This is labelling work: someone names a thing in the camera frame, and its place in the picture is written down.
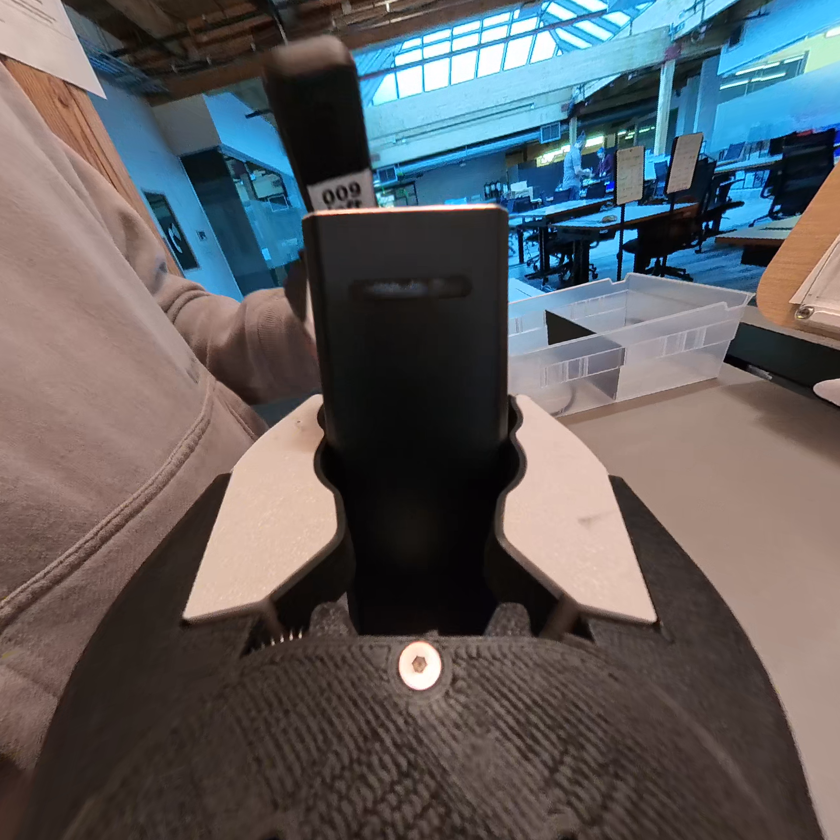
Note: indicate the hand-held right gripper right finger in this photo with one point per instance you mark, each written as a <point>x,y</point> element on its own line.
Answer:
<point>571,525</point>

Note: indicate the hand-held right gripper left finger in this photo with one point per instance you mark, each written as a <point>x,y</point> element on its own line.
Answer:
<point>262,525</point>

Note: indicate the black rectangular device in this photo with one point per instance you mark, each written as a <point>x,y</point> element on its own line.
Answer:
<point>407,367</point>

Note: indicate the person's left forearm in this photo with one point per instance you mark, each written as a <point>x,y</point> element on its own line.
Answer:
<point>249,341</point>

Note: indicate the dark glass door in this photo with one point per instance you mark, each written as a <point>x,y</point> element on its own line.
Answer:
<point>229,216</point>

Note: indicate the black bin divider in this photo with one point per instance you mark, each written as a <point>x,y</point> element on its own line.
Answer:
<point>577,334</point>

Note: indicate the person's grey hoodie torso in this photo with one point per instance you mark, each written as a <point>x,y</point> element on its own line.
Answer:
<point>92,407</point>

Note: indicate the clear plastic bin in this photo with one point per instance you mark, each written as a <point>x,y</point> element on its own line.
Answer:
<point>676,328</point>

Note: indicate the black bar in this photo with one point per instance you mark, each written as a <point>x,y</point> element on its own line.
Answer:
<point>781,351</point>

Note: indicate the white object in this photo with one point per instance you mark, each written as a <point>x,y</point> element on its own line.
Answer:
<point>830,392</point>

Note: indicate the white paper sheet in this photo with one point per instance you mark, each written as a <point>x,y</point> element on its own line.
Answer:
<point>39,33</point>

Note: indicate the long wooden work table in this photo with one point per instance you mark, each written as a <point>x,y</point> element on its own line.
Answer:
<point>623,216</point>

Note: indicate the clipboard on stand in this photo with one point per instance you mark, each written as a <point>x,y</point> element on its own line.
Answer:
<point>630,174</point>
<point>684,163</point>

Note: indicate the paper sheet in plastic sleeve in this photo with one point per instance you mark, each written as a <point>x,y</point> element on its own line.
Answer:
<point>823,282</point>

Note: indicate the wooden board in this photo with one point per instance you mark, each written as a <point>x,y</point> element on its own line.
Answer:
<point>797,249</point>

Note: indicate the black office chair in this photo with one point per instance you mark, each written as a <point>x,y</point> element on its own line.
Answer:
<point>697,190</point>
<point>804,170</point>

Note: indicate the dark wall sign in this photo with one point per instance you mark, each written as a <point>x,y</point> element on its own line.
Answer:
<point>169,229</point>

